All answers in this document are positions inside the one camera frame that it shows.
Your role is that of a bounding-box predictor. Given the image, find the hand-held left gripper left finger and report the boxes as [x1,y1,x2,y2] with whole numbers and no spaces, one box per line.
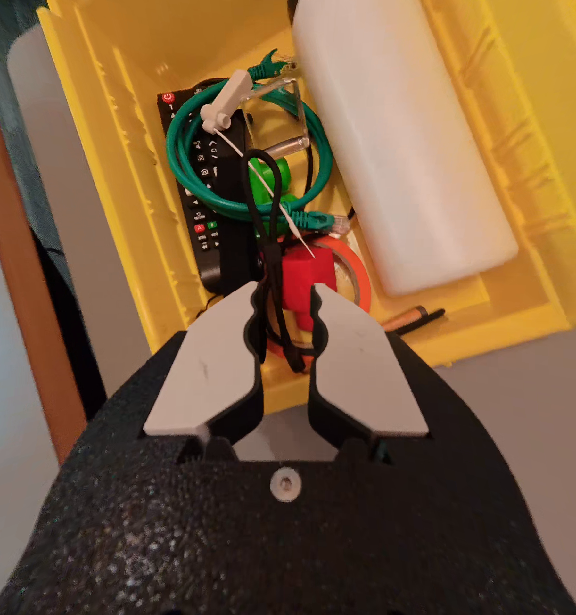
[142,282,269,447]

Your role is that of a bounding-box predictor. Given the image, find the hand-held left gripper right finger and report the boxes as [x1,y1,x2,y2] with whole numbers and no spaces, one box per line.
[308,282,431,450]

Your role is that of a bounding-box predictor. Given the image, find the red plastic block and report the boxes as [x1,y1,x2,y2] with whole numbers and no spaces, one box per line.
[281,242,341,332]

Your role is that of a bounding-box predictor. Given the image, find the black elastic loop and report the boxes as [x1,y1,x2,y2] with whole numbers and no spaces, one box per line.
[240,146,308,375]

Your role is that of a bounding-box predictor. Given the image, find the green ethernet cable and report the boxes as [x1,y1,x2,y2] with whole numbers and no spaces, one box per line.
[166,48,351,236]

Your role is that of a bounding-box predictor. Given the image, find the yellow plastic bin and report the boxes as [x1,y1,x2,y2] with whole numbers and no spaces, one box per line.
[37,0,576,414]

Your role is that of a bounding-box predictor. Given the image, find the orange black pencil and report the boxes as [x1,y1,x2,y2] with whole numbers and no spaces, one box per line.
[383,306,447,335]

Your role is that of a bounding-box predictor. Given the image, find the orange tape roll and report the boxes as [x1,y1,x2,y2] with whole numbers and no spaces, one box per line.
[288,236,373,361]

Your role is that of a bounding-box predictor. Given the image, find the black remote control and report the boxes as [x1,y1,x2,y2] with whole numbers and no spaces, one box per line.
[157,79,265,297]

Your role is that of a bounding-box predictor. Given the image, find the white plastic bottle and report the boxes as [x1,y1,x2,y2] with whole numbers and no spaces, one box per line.
[290,0,519,297]

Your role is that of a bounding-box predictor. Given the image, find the clear plastic piece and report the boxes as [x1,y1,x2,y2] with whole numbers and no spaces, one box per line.
[253,77,313,159]

